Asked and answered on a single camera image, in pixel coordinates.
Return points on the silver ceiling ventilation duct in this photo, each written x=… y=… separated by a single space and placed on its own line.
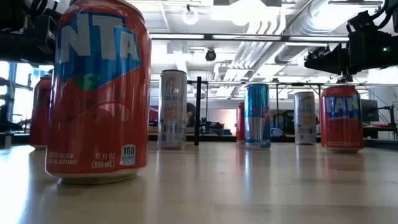
x=311 y=18

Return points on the black clamp on rail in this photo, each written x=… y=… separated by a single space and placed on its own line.
x=345 y=79

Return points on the black overhead camera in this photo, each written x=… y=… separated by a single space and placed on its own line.
x=210 y=55

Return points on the white Celsius energy drink can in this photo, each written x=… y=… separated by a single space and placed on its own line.
x=305 y=124

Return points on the black computer monitor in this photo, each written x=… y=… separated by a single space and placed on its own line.
x=370 y=110

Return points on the blue storage bin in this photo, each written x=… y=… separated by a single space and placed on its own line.
x=227 y=132

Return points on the blue silver Red Bull can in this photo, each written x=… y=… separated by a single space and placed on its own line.
x=257 y=124

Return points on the blue white bag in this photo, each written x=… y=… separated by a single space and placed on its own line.
x=276 y=133

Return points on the overhead light bar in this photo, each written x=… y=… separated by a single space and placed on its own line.
x=248 y=37

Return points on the black vertical post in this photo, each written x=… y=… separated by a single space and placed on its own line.
x=197 y=118

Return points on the black background frame rail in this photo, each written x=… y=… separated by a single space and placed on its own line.
x=286 y=84

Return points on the red Fanta strawberry soda can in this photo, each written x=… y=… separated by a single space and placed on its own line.
x=99 y=124
x=341 y=130

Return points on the round white ceiling lamp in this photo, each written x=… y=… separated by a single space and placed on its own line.
x=190 y=15

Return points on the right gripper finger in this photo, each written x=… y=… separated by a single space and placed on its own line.
x=332 y=63
x=318 y=50

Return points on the white Celsius can black lid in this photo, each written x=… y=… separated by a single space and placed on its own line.
x=172 y=118

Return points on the red Coca-Cola can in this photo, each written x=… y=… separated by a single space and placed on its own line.
x=38 y=118

